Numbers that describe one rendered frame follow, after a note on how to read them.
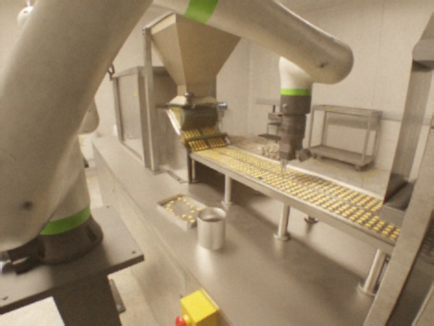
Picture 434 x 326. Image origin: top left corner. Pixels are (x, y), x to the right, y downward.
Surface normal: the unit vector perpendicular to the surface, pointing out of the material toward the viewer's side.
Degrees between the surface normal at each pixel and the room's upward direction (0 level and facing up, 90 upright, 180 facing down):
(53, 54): 92
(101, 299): 90
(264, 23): 119
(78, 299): 90
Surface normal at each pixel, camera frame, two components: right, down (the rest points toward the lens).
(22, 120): 0.43, 0.30
